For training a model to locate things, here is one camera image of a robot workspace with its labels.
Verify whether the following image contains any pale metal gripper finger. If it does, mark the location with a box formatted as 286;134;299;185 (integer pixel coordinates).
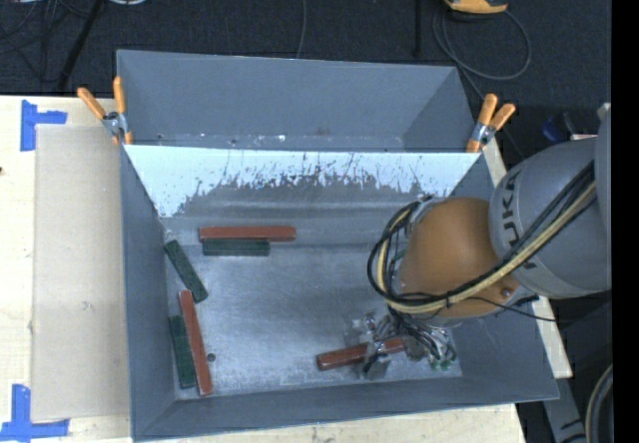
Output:
358;349;393;380
343;317;377;348

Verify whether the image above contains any red-brown block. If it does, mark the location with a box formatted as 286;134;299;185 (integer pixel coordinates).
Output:
198;224;298;243
316;336;406;372
177;288;216;398

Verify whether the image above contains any dark green flat block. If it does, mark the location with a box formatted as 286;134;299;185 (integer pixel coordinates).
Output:
167;313;199;390
201;238;272;257
163;238;210;304

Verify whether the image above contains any grey metal bin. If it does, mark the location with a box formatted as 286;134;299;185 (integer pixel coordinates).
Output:
115;49;561;442

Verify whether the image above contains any pale wood flat board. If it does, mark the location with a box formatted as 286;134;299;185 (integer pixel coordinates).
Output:
29;124;132;425

